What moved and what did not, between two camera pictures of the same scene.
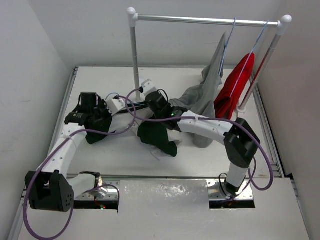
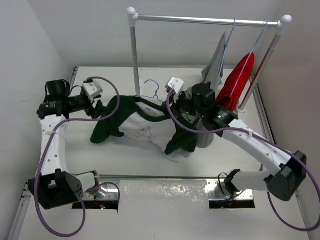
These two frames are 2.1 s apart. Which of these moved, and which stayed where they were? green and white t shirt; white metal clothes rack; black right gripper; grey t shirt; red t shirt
Moved: black right gripper; green and white t shirt
Stayed: red t shirt; white metal clothes rack; grey t shirt
